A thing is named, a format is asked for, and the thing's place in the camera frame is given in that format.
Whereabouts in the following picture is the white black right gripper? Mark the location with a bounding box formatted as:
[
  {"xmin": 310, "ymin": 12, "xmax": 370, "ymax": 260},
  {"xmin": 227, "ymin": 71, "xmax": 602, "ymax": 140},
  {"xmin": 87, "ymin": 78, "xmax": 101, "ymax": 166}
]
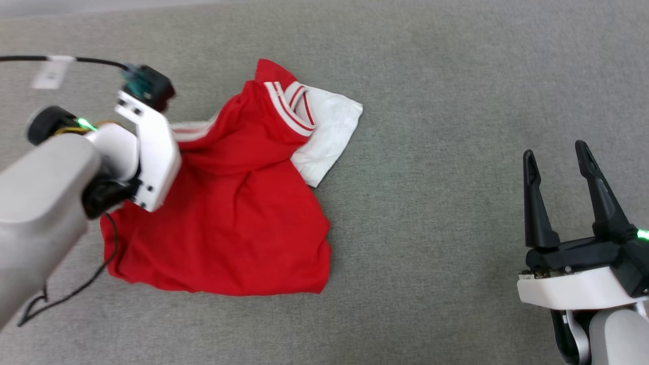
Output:
[{"xmin": 517, "ymin": 140, "xmax": 649, "ymax": 311}]

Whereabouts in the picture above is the thin black looping cable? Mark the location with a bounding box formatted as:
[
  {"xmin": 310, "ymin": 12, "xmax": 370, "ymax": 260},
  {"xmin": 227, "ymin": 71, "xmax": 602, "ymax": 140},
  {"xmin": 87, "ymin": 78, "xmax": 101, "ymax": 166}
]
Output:
[{"xmin": 17, "ymin": 213, "xmax": 119, "ymax": 328}]

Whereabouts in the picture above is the white cable label tag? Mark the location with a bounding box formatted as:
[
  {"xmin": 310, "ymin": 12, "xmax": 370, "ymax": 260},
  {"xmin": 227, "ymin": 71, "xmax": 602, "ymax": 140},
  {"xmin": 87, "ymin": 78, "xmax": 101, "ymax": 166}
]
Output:
[{"xmin": 32, "ymin": 55, "xmax": 75, "ymax": 90}]

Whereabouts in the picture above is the grey fabric sofa cushion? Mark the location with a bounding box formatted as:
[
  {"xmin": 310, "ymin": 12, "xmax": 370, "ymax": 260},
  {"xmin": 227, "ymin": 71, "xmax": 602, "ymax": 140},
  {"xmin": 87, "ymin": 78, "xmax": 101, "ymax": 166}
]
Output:
[{"xmin": 0, "ymin": 0, "xmax": 649, "ymax": 365}]

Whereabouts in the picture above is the red and white shirt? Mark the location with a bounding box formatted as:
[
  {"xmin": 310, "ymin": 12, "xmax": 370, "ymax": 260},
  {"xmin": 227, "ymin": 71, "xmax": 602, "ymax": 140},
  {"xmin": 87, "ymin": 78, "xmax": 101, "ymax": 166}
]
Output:
[{"xmin": 100, "ymin": 58, "xmax": 364, "ymax": 297}]

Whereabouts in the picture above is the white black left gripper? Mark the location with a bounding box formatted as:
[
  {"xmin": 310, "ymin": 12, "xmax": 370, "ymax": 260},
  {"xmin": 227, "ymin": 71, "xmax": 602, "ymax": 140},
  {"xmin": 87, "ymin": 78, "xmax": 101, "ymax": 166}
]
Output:
[{"xmin": 26, "ymin": 91, "xmax": 182, "ymax": 217}]

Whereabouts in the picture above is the black cable with teal plug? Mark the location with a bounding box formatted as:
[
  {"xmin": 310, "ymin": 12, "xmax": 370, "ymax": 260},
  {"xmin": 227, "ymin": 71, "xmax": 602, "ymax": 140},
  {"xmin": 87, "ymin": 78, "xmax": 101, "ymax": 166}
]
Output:
[{"xmin": 0, "ymin": 54, "xmax": 148, "ymax": 97}]

